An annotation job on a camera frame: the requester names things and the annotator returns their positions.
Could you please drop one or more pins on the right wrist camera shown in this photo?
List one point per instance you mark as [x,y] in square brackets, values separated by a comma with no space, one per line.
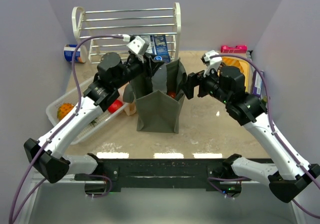
[213,64]

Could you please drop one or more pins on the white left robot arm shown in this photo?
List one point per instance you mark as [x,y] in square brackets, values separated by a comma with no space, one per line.
[47,153]

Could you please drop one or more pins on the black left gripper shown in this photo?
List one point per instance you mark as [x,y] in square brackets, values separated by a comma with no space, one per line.
[151,65]

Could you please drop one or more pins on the toy pineapple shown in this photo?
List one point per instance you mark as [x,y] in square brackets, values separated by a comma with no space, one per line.
[63,110]

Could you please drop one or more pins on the banana print plastic bag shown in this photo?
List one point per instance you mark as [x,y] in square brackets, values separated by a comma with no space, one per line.
[130,108]

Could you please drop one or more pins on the blue chips bag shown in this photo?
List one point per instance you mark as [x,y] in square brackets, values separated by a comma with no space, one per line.
[158,46]

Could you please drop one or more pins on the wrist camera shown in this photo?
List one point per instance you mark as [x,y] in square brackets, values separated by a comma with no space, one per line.
[138,46]
[213,64]

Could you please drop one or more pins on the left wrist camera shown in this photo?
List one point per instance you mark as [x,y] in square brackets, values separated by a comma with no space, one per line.
[138,46]

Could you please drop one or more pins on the red toy tomato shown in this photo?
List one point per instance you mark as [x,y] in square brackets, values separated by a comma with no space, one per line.
[115,106]

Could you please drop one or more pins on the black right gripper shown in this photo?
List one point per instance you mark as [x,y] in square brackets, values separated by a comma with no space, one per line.
[200,84]

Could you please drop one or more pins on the black base frame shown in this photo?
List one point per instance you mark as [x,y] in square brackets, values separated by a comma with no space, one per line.
[168,173]

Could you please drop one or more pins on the white metal shelf rack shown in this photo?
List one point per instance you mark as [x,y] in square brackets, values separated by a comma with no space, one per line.
[104,25]

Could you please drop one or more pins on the green glass bottle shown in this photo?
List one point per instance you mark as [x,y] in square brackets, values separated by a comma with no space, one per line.
[264,100]

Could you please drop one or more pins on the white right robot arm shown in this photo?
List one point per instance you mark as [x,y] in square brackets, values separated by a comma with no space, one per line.
[289,174]

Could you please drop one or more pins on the blue white can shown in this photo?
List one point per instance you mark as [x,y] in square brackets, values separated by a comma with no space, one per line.
[68,52]

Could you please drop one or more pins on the purple box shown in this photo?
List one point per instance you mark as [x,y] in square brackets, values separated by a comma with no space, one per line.
[257,84]

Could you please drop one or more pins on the green fabric grocery bag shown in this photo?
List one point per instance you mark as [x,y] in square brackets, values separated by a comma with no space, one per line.
[157,112]

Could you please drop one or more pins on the pink box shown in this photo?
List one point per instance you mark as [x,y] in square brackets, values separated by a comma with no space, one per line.
[239,49]

